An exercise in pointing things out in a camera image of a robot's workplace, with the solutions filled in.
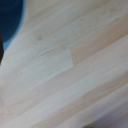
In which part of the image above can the blue mug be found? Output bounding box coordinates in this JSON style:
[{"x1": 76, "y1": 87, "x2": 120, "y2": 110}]
[{"x1": 0, "y1": 0, "x2": 27, "y2": 54}]

